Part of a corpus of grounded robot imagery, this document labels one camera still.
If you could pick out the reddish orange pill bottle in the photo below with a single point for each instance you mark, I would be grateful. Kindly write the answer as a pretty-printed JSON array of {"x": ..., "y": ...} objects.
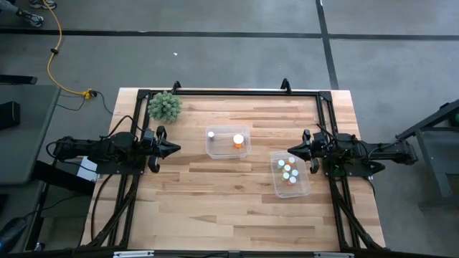
[{"x": 292, "y": 180}]

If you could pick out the grey metal stand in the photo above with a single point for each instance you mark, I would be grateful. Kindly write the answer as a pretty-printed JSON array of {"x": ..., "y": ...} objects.
[{"x": 435, "y": 179}]

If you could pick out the black support beam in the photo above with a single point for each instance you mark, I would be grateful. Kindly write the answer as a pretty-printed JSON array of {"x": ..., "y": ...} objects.
[{"x": 57, "y": 177}]

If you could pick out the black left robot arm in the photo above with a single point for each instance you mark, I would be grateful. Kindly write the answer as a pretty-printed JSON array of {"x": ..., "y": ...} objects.
[{"x": 89, "y": 148}]

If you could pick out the green potted plant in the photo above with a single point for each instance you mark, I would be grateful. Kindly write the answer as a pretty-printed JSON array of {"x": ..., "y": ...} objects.
[{"x": 165, "y": 106}]

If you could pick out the green pill bottle white cap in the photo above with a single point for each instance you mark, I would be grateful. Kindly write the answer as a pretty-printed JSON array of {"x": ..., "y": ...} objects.
[{"x": 294, "y": 172}]

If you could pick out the black computer mouse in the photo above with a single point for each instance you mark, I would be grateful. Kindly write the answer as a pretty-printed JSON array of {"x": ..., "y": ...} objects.
[{"x": 12, "y": 231}]

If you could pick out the green round object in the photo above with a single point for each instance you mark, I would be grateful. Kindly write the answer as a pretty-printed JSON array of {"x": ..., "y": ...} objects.
[{"x": 456, "y": 119}]

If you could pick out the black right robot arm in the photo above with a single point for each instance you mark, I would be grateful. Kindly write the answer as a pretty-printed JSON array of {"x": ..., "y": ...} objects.
[{"x": 380, "y": 152}]

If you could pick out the black flat bar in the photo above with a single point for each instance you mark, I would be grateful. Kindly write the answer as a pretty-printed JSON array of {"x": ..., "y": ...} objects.
[{"x": 18, "y": 79}]

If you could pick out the clear plastic bin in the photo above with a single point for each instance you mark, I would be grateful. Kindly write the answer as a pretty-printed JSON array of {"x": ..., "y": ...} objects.
[
  {"x": 226, "y": 150},
  {"x": 301, "y": 190}
]

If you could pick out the person's leg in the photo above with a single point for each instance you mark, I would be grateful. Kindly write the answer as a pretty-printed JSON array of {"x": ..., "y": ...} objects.
[{"x": 7, "y": 5}]

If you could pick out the white paper sheet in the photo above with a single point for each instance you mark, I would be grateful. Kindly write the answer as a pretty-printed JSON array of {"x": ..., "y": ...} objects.
[{"x": 87, "y": 172}]

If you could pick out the black pouch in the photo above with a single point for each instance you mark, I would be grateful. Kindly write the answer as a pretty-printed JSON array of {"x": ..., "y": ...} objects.
[{"x": 9, "y": 114}]

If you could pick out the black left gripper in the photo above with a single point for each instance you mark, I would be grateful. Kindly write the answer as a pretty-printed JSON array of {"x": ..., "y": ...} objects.
[{"x": 152, "y": 148}]

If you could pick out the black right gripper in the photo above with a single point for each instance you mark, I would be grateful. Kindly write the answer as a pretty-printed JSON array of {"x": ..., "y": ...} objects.
[{"x": 317, "y": 147}]

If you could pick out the large orange pill bottle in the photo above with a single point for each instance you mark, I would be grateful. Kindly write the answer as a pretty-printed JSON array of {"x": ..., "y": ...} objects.
[{"x": 238, "y": 139}]

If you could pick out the grey caster wheel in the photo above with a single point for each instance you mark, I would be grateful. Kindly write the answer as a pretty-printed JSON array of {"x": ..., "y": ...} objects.
[{"x": 39, "y": 246}]

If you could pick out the person's shoe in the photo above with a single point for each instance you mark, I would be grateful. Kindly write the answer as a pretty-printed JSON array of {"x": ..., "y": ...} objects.
[
  {"x": 32, "y": 18},
  {"x": 43, "y": 4}
]

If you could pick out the dark grey desk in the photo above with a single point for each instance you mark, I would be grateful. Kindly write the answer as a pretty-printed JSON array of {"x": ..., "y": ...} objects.
[{"x": 21, "y": 161}]

